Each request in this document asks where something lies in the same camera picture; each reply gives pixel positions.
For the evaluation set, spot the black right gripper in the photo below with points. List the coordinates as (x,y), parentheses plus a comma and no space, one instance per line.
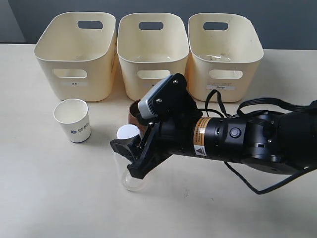
(169,132)

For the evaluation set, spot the clear plastic bottle white cap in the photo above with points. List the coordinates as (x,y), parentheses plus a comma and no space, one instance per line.
(129,183)

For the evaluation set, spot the brown wooden cup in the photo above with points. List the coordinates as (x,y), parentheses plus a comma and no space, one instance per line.
(134,118)

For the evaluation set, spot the white paper cup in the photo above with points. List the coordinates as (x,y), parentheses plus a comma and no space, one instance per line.
(72,115)

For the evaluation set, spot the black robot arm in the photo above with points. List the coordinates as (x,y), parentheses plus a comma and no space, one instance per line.
(269,141)

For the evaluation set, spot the middle cream plastic bin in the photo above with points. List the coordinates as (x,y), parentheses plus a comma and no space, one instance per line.
(150,47)

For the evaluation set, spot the cream plastic bin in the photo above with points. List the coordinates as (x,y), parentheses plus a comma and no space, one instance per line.
(150,47)
(77,53)
(225,54)

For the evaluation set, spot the left cream plastic bin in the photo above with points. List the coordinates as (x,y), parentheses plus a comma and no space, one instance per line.
(77,53)

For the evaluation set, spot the right cream plastic bin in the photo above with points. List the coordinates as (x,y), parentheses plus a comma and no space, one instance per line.
(225,54)

